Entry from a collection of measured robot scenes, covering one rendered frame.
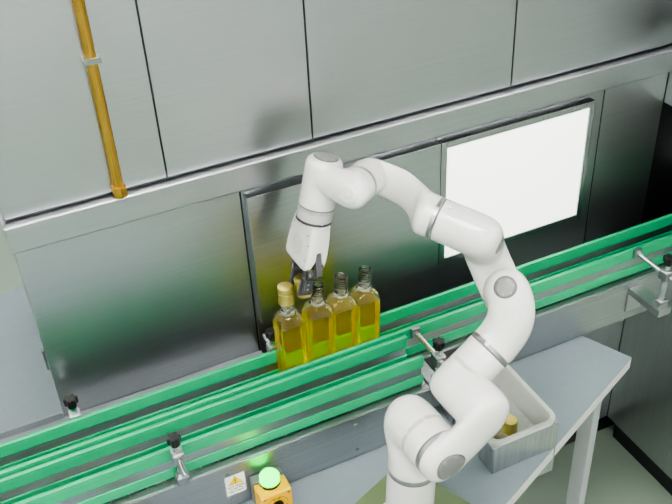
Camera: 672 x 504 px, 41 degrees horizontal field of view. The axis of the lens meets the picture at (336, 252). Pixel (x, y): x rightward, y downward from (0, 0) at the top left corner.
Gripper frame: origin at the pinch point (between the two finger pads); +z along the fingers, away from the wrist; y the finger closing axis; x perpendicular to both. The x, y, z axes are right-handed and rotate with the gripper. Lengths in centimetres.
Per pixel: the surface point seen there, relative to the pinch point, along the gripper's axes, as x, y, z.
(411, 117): 27.5, -13.7, -31.2
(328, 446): 6.0, 14.8, 34.0
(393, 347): 23.4, 6.0, 16.3
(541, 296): 65, 4, 8
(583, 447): 86, 17, 51
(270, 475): -9.6, 18.9, 34.8
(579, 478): 89, 17, 63
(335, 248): 14.4, -12.3, 0.2
